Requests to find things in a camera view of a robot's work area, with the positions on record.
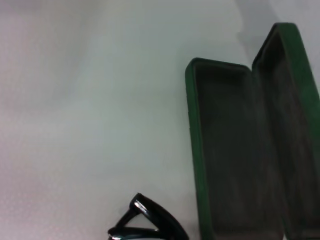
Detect green glasses case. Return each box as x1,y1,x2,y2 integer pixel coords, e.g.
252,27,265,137
184,22,320,240

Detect black glasses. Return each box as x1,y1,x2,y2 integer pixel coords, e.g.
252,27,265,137
106,192,190,240

